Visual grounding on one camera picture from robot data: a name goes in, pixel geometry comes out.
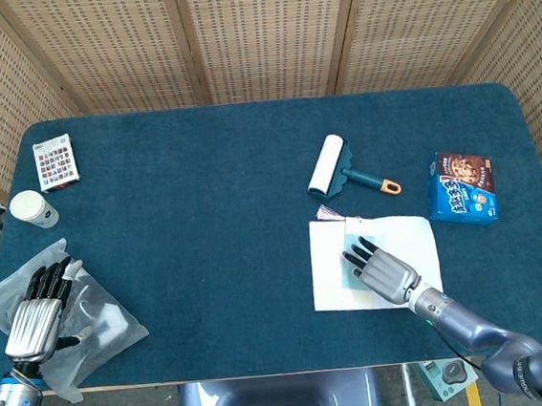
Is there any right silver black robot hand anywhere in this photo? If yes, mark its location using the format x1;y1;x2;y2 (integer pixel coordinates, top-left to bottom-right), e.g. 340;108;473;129
339;230;426;311

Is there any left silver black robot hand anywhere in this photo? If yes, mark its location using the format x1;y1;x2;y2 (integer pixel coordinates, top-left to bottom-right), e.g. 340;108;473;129
0;253;97;368

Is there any light blue tasselled bookmark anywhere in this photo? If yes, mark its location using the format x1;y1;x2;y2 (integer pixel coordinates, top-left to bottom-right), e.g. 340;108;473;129
315;200;382;295

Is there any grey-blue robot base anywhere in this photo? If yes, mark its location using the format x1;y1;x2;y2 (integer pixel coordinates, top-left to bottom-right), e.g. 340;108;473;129
172;365;382;406

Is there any open white lined notebook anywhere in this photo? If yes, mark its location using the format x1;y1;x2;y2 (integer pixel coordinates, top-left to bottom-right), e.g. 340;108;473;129
305;208;445;316

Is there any translucent plastic bag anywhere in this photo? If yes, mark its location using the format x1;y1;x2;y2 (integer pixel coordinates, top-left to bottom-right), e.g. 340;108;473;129
0;230;156;406

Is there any teal product box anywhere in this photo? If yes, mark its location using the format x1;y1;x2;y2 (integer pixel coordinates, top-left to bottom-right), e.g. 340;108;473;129
413;355;482;405

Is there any metal table leg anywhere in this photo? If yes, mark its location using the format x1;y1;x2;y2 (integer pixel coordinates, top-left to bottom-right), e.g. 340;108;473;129
399;363;420;406

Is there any blue cookie box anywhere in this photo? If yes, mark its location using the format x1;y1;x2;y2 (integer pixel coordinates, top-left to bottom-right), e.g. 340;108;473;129
422;146;503;232

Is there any white paper cup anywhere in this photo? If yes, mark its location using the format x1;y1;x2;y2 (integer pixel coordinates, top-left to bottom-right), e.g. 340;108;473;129
7;186;61;233

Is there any teal lint roller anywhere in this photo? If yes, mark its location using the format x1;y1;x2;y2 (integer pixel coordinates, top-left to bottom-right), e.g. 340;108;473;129
301;128;402;205

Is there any picture grid card box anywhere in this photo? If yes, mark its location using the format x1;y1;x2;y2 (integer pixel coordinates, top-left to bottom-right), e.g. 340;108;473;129
31;132;83;194

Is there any dark blue table cloth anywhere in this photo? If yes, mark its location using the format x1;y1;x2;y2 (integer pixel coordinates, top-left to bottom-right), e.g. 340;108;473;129
0;72;542;403

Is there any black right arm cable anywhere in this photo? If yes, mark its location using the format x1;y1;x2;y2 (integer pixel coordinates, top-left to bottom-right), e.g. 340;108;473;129
435;321;483;374

